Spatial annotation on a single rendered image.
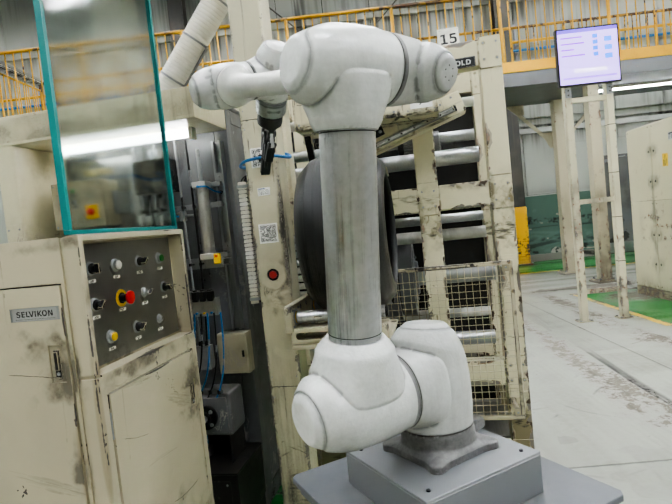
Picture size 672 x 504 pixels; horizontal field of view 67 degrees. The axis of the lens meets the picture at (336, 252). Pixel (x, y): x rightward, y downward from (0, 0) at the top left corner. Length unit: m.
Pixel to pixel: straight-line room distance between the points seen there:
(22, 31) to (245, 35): 11.99
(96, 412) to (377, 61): 1.11
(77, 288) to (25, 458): 0.49
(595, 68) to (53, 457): 5.37
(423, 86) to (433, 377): 0.54
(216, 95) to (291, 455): 1.40
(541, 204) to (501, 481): 10.89
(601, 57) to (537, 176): 6.33
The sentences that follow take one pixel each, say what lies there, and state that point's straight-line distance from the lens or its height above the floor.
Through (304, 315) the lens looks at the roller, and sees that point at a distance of 1.89.
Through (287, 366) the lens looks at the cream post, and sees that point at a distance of 2.04.
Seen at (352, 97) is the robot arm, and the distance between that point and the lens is 0.86.
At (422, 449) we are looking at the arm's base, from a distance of 1.11.
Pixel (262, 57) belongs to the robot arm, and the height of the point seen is 1.68.
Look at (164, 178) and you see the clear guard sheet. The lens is 1.90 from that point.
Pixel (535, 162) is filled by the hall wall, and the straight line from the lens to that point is 11.95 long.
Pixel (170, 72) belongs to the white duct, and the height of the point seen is 1.98.
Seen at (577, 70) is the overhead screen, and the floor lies 2.47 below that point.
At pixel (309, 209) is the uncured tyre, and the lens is 1.72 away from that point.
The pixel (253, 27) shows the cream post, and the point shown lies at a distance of 2.11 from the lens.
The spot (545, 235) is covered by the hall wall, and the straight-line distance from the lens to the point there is 11.88.
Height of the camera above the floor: 1.23
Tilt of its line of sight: 3 degrees down
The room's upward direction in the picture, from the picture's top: 6 degrees counter-clockwise
